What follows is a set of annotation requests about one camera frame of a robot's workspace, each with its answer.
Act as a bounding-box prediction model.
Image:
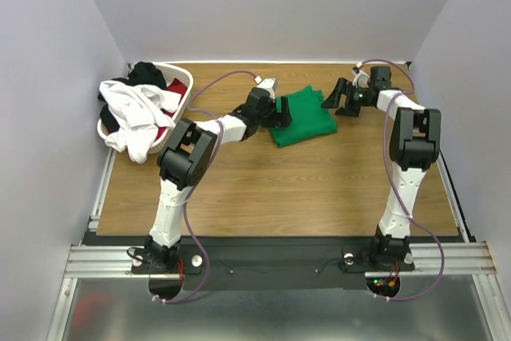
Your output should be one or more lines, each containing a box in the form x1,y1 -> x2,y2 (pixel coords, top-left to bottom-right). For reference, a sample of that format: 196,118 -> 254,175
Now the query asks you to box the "green t shirt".
270,85 -> 338,148

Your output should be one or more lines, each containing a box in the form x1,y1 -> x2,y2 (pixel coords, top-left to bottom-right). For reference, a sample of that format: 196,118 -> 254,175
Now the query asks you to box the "white t shirt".
99,80 -> 180,164

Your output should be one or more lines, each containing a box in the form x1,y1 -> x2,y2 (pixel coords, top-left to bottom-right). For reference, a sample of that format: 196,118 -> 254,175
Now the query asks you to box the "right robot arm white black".
321,62 -> 442,269

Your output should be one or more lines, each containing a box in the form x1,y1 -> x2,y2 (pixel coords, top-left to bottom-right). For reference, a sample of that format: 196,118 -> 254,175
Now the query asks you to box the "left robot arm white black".
144,86 -> 292,272

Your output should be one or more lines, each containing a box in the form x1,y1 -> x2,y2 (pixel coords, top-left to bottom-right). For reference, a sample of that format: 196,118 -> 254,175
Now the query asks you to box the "red t shirt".
156,78 -> 187,139

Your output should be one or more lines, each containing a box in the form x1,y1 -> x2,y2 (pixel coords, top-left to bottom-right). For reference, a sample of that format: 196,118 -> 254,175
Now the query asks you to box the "white plastic laundry basket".
97,62 -> 194,155

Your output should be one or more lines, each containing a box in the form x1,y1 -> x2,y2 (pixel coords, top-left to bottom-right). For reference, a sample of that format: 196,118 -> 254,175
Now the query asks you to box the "black t shirt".
97,61 -> 167,133

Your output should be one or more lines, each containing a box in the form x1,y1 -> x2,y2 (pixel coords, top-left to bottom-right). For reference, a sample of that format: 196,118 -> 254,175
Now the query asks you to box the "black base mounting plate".
129,236 -> 415,299

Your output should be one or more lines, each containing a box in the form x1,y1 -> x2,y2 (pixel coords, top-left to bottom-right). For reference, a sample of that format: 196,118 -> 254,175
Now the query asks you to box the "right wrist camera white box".
352,62 -> 370,88

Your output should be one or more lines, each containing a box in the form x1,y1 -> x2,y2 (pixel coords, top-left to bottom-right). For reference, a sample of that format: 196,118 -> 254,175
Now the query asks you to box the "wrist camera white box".
352,62 -> 370,88
254,76 -> 278,100

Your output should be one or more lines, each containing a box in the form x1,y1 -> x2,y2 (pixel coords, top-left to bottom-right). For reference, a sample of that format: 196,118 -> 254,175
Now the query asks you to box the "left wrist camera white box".
254,76 -> 278,100

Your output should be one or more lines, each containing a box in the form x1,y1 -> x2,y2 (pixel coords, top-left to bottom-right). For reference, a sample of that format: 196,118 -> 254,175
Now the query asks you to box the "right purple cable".
357,58 -> 446,302

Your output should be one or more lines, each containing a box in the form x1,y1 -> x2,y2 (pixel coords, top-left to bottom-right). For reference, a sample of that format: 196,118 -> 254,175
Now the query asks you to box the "purple cable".
151,71 -> 263,305
357,58 -> 446,302

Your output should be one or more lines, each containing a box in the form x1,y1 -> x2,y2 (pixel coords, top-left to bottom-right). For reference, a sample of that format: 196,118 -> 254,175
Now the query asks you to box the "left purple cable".
151,71 -> 263,305

